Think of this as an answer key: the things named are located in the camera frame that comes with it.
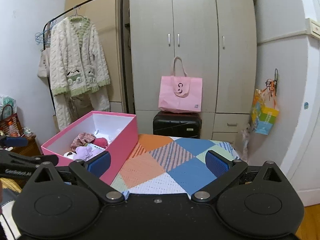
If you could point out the cream knitted cardigan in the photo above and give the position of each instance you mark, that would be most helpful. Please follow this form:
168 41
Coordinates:
78 70

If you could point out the blue white tissue pack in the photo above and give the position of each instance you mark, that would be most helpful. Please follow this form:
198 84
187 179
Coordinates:
93 147

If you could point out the patchwork knitted blanket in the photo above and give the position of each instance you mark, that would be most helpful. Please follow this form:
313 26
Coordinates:
165 165

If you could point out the white door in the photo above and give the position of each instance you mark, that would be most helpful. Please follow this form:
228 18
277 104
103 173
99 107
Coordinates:
301 161

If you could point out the black clothes rack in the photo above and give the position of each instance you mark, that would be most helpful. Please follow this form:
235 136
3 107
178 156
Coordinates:
123 65

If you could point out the beige canvas bag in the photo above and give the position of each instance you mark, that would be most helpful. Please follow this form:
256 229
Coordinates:
44 64

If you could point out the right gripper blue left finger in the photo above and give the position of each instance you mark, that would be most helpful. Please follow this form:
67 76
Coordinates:
97 175

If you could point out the white brown plush ball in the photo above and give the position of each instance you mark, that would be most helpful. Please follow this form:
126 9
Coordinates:
70 155

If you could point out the colourful paper gift bag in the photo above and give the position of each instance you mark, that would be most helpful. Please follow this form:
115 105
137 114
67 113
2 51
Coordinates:
264 108

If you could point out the magenta fluffy ball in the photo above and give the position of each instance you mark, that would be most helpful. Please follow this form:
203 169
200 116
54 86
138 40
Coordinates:
102 142

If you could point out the purple plush toy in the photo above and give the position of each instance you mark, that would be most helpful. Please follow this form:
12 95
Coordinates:
86 153

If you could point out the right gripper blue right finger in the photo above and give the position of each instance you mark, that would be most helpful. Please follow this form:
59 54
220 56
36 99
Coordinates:
227 173

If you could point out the pink floral cloth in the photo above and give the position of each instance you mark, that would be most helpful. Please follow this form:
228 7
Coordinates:
82 139

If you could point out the red woven basket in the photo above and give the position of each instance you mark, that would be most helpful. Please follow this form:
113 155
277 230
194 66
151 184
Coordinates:
10 123

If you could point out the pink tote bag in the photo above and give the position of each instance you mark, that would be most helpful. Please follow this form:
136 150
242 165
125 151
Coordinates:
180 94

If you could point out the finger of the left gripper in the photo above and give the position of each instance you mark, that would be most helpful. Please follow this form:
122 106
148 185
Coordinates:
52 158
6 141

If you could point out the black suitcase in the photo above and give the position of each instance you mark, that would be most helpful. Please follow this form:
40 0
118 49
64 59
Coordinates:
184 125

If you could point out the white wall switch box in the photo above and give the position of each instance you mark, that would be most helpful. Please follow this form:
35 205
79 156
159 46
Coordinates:
312 28

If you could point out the pink cardboard storage box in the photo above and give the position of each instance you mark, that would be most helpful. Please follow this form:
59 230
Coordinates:
119 129

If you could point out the grey wooden wardrobe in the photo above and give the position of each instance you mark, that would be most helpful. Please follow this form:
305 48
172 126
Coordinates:
216 40

